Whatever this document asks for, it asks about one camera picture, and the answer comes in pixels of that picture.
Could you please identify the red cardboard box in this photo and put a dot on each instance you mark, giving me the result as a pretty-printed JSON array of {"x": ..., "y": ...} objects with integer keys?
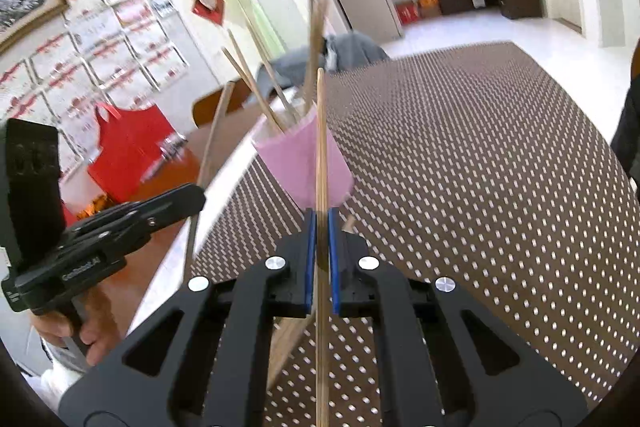
[{"x": 406, "y": 13}]

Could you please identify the bunch of wooden chopsticks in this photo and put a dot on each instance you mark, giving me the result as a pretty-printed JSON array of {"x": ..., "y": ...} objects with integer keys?
[{"x": 315, "y": 32}]

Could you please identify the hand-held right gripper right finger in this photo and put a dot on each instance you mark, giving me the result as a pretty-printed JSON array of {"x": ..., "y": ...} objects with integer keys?
[{"x": 334, "y": 257}]

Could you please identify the dark jacket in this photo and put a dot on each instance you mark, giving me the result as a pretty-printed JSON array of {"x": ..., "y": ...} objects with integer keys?
[{"x": 630, "y": 132}]

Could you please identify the red tote bag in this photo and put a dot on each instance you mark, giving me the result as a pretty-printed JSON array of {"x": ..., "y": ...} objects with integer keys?
[{"x": 130, "y": 147}]

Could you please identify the pink cup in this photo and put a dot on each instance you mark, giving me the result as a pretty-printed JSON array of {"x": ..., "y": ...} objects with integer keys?
[{"x": 290, "y": 162}]

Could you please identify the person's left hand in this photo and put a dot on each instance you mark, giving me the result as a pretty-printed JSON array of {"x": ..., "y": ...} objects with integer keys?
[{"x": 95, "y": 342}]

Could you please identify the orange cardboard box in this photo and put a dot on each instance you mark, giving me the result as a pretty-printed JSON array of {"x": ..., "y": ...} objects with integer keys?
[{"x": 429, "y": 7}]

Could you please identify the wall of award certificates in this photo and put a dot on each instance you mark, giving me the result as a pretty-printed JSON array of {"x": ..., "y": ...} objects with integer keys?
[{"x": 115, "y": 52}]

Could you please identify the brown polka dot tablecloth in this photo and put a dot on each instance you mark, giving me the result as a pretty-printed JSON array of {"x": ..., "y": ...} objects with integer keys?
[{"x": 475, "y": 182}]

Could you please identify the red diamond door decoration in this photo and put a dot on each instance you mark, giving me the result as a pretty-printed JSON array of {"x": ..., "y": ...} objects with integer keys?
[{"x": 210, "y": 4}]

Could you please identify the single wooden chopstick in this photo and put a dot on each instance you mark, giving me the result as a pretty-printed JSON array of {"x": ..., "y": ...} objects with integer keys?
[
  {"x": 212, "y": 157},
  {"x": 322, "y": 157}
]

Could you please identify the grey jacket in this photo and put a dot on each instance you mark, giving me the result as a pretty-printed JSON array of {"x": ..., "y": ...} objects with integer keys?
[{"x": 355, "y": 49}]

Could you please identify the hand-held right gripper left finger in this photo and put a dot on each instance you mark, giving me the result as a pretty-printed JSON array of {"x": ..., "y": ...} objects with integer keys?
[{"x": 311, "y": 257}]

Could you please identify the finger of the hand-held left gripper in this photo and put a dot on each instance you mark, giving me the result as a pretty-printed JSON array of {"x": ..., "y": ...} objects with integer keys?
[
  {"x": 140, "y": 232},
  {"x": 165, "y": 202}
]

